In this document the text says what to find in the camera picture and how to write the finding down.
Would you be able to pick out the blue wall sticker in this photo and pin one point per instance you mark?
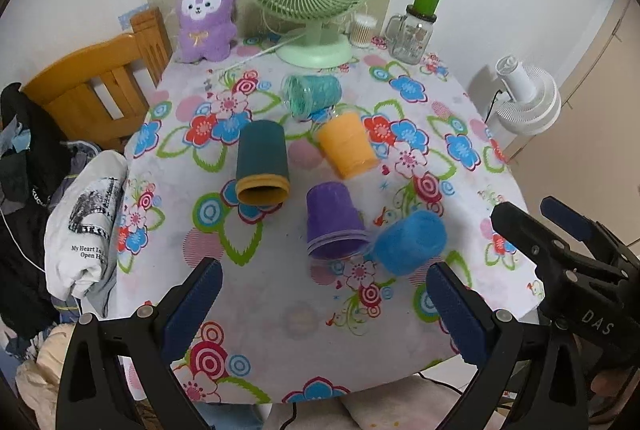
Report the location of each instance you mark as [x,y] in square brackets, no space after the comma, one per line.
[131,16]

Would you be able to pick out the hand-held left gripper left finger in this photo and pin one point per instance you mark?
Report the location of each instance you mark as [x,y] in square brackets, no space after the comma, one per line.
[192,310]

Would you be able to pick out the cotton swab container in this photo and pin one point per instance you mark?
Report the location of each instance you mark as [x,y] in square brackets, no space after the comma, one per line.
[362,33]

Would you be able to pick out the purple cup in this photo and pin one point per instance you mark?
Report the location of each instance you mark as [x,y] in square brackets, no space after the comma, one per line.
[332,220]

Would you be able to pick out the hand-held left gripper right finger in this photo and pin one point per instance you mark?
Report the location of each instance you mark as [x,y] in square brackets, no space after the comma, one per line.
[457,310]

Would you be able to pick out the white floor fan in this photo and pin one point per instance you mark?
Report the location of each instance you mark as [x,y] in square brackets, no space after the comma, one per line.
[530,95]

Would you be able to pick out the person's right hand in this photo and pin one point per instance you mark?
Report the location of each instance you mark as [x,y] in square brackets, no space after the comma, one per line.
[612,385]

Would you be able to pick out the blue cup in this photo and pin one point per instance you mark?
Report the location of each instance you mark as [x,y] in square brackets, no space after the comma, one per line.
[410,242]

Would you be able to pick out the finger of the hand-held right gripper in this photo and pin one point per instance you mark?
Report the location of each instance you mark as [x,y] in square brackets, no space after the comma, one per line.
[562,212]
[525,230]

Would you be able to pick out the orange cup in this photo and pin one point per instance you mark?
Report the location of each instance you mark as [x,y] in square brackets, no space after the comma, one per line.
[347,143]

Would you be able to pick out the floral tablecloth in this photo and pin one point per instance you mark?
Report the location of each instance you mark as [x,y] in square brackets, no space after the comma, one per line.
[280,310]

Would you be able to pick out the glass mug with green lid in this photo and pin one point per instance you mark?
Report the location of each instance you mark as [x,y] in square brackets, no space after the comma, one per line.
[412,35]

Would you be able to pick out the white printed shirt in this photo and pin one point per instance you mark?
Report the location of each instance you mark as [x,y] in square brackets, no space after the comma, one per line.
[85,230]

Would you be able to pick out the dark clothes pile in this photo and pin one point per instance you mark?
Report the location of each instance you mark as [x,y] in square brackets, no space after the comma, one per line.
[25,160]

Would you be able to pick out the dark green cup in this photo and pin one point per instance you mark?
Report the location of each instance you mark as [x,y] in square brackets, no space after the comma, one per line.
[261,155]

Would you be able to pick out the clear teal cup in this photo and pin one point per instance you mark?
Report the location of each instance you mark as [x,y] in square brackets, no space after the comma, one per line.
[312,95]

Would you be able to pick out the cream cloth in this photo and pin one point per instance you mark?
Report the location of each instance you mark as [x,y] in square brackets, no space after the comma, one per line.
[45,375]

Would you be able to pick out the wooden chair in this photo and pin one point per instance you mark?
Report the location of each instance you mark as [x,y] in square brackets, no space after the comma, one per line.
[85,90]

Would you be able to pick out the purple plush toy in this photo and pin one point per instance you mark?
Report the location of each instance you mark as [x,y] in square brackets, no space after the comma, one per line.
[205,20]

